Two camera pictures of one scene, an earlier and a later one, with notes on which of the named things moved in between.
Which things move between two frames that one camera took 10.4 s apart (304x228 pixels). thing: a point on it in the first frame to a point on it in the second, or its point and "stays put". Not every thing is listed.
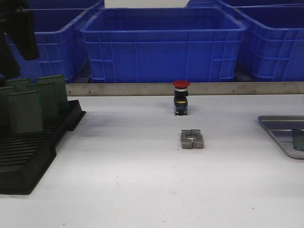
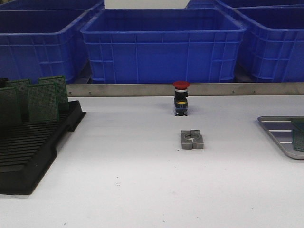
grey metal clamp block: (192, 138) stays put
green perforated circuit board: (25, 112) to (299, 122)
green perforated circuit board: (4, 92) stays put
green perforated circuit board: (299, 139) stays put
